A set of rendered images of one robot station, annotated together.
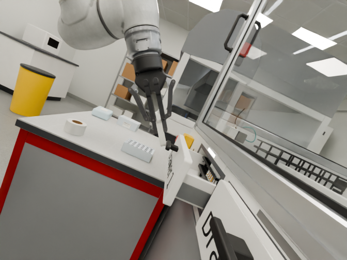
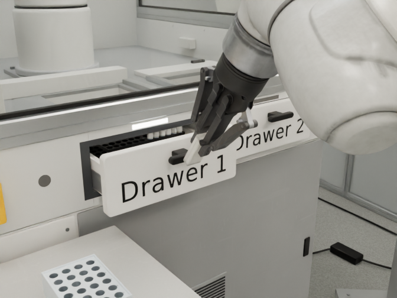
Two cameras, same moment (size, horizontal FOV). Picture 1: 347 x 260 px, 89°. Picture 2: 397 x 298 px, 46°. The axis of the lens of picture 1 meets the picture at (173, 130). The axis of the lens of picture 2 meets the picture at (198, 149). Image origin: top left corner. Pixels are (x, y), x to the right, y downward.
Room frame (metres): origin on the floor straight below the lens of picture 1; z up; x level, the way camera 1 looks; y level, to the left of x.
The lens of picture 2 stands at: (0.89, 0.65, 1.20)
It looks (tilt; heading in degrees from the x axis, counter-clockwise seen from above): 20 degrees down; 236
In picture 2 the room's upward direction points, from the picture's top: straight up
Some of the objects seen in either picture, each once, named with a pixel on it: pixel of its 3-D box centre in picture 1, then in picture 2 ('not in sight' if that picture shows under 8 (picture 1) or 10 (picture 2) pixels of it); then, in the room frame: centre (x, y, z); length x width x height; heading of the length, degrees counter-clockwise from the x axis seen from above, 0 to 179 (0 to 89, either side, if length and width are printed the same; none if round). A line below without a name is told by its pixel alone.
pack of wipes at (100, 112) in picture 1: (103, 112); not in sight; (1.07, 0.44, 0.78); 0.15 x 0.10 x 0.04; 14
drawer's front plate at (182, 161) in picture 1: (175, 160); (175, 167); (0.49, -0.04, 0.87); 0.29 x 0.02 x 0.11; 4
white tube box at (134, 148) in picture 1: (138, 149); (85, 294); (0.72, 0.10, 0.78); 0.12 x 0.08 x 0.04; 92
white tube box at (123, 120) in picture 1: (128, 123); not in sight; (1.09, 0.27, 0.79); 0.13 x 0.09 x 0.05; 93
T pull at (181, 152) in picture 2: (172, 146); (183, 154); (0.48, -0.02, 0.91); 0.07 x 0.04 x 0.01; 4
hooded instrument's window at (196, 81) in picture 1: (212, 111); not in sight; (2.22, -0.34, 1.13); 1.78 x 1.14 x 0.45; 4
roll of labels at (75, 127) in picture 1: (75, 127); not in sight; (0.64, 0.34, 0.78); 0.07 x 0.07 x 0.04
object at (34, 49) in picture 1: (39, 64); not in sight; (3.38, 2.88, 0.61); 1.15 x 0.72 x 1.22; 179
